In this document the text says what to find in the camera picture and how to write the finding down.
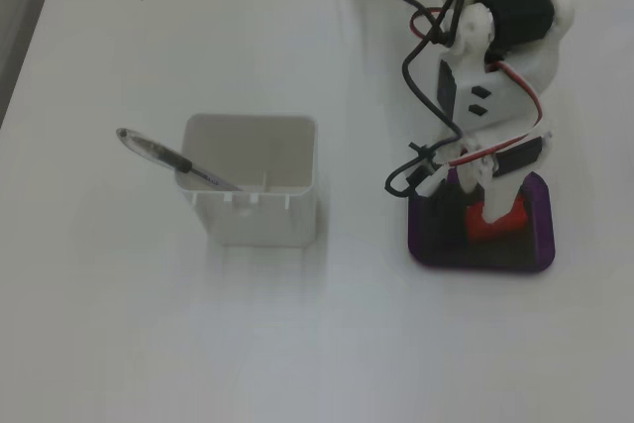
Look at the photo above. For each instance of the purple metal tray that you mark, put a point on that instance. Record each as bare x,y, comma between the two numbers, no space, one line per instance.
542,235

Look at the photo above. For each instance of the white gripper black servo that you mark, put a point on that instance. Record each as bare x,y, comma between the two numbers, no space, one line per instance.
500,195

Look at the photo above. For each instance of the white plastic pen holder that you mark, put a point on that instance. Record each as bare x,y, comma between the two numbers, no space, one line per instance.
257,225

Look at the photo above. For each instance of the black ballpoint pen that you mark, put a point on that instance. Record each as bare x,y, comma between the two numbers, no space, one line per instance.
163,151

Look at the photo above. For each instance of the red rectangular block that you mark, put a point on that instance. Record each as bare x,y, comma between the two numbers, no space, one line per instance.
478,225

